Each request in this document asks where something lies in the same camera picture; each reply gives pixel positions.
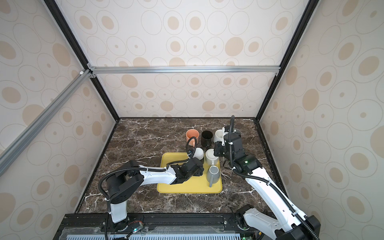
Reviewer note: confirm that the tall grey mug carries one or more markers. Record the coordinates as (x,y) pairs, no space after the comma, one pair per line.
(238,131)

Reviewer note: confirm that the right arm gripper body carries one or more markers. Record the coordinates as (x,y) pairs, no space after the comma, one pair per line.
(220,151)

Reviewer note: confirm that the white round mug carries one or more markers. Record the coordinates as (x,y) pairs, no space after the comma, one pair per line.
(218,136)

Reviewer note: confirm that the black corner frame post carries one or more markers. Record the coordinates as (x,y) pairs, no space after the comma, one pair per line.
(59,18)

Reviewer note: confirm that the short grey mug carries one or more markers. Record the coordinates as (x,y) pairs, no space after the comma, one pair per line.
(213,175)

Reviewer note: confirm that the aluminium crossbar back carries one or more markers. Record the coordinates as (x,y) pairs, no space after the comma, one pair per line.
(185,70)

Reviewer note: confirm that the yellow tray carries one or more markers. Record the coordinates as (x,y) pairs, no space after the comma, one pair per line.
(195,185)

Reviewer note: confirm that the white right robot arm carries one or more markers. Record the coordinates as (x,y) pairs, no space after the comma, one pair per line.
(288,222)

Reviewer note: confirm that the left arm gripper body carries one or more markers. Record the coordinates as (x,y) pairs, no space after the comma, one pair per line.
(198,172)

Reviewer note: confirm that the aluminium crossbar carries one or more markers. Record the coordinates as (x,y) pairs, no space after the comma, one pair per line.
(26,137)
(185,70)

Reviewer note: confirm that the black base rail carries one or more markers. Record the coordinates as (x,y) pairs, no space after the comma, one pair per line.
(144,226)

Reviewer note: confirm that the cream mug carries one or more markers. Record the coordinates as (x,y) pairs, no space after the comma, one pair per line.
(210,158)

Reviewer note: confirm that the black right corner post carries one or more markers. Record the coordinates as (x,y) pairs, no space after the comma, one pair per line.
(302,25)

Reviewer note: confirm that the black mug white base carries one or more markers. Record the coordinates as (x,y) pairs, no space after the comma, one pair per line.
(199,154)

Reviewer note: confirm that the aluminium crossbar left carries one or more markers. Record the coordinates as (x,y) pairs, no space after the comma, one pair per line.
(26,137)

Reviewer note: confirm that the peach mug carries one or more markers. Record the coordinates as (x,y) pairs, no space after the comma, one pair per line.
(192,137)

